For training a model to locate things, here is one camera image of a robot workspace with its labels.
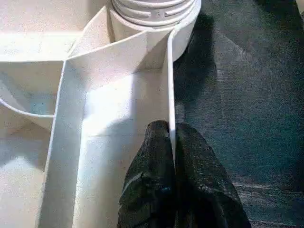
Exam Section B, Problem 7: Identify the white plastic table top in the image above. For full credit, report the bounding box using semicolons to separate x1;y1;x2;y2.
0;0;203;228

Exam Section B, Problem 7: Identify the black work mat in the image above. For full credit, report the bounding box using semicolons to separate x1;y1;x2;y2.
171;0;304;228

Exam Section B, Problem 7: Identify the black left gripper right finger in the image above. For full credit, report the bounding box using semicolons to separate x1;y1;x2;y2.
174;122;253;228

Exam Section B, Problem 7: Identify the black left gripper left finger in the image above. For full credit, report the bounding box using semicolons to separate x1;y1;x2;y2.
116;120;178;228

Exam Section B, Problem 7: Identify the white plastic table leg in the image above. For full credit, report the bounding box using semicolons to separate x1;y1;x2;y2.
110;0;198;27

